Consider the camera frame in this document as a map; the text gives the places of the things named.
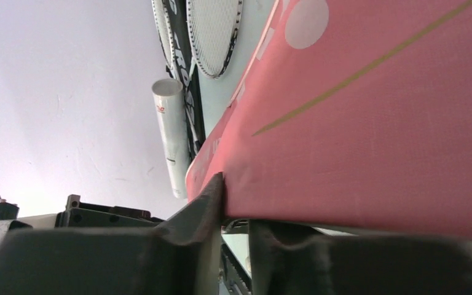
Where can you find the white shuttlecock tube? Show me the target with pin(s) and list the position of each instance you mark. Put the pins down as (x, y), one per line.
(169, 104)

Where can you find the white racket under pink bag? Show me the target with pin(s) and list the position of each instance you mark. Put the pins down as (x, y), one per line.
(213, 27)

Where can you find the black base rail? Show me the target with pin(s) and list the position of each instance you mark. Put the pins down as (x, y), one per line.
(81, 214)

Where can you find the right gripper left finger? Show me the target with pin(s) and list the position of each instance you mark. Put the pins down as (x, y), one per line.
(178, 256)

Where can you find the pink sport racket bag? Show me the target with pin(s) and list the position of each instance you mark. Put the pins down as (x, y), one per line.
(352, 114)

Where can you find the black racket bag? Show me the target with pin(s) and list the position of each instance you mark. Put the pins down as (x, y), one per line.
(187, 72)

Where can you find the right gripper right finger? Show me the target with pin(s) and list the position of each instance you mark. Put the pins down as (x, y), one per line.
(295, 259)

